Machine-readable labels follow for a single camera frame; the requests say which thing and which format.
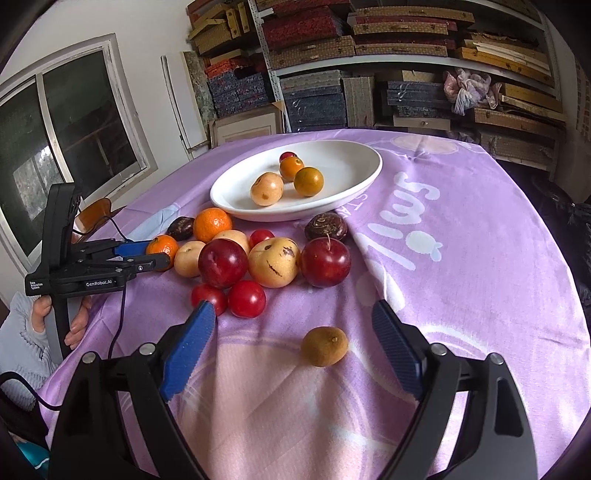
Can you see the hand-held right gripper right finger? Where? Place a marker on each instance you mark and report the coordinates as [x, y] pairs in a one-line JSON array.
[[397, 350]]

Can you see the stack of blue patterned boxes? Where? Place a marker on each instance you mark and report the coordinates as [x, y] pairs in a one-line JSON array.
[[314, 101]]

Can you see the pink plastic bag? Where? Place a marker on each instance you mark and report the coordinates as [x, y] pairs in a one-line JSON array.
[[466, 90]]

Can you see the white framed window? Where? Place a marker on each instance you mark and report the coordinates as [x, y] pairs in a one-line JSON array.
[[83, 115]]

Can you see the small dark passion fruit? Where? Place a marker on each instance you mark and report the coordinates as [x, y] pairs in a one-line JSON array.
[[179, 228]]

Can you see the green orange tangerine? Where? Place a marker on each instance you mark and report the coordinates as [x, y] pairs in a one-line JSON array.
[[308, 181]]

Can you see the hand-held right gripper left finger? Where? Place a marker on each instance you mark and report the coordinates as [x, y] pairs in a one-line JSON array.
[[189, 350]]

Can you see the green marbled panel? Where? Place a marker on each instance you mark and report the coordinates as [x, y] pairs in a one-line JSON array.
[[198, 87]]

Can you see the large yellow pepino melon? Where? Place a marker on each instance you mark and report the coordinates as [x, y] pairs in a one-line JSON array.
[[272, 263]]

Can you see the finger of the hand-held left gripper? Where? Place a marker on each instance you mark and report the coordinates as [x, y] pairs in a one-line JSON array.
[[152, 264], [131, 248]]

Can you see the teal patterned cloth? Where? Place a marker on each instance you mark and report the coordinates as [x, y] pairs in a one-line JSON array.
[[32, 454]]

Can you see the dark jacket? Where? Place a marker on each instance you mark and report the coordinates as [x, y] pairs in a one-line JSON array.
[[568, 221]]

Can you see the large orange tangerine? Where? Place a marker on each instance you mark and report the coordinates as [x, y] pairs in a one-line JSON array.
[[212, 225]]

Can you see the person's left hand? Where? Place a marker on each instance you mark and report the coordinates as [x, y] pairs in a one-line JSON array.
[[79, 318]]

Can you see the brown kiwi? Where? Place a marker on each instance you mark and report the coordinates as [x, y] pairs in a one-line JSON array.
[[324, 346]]

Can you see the white metal shelf rack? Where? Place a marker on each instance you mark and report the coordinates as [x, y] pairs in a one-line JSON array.
[[323, 65]]

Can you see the large red plum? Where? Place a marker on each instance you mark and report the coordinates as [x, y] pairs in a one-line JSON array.
[[222, 264], [325, 263]]

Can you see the white panel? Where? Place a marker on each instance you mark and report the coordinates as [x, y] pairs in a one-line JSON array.
[[178, 101]]

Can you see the large dark passion fruit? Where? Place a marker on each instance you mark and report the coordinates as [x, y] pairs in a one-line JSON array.
[[325, 226]]

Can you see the white oval plate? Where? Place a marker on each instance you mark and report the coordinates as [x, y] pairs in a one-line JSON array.
[[341, 161]]

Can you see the brown wooden chair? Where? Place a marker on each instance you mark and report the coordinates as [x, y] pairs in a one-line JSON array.
[[94, 214]]

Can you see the purple printed blanket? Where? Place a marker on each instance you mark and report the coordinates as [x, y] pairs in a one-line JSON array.
[[461, 300]]

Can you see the shelf of stacked boxes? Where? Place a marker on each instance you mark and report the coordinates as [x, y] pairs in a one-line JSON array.
[[309, 50]]

